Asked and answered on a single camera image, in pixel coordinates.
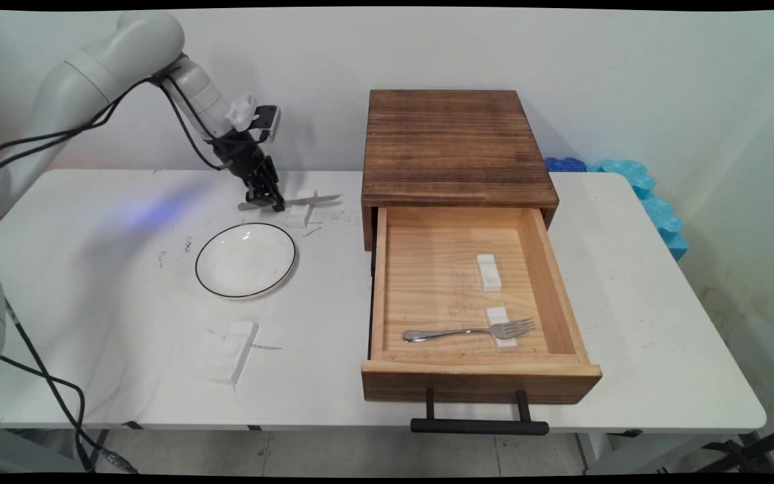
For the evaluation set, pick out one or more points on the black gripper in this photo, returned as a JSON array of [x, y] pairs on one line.
[[242, 154]]

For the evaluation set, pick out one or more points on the silver table knife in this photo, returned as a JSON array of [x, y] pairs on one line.
[[323, 199]]

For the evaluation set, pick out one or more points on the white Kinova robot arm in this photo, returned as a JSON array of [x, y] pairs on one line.
[[91, 74]]

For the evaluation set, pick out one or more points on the small white cutlery rest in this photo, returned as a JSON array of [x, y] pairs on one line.
[[489, 272], [299, 216], [496, 314]]

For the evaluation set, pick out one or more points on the white plate with black rim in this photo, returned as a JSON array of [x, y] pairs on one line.
[[246, 261]]

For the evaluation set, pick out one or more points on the long white cutlery rest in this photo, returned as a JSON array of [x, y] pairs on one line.
[[232, 353]]

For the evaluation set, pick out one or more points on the light wooden drawer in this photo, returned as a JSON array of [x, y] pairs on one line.
[[427, 289]]

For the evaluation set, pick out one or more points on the dark wooden drawer cabinet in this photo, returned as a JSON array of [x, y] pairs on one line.
[[454, 148]]

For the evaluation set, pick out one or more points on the silver fork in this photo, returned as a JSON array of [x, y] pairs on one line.
[[454, 332]]

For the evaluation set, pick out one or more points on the dark blue foam piece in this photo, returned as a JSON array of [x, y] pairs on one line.
[[565, 165]]

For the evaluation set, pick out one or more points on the light blue foam piece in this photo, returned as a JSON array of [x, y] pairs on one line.
[[659, 212]]

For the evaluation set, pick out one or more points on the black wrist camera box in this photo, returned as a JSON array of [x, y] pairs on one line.
[[267, 122]]

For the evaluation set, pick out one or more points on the black table frame strut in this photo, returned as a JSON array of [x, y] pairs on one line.
[[756, 447]]

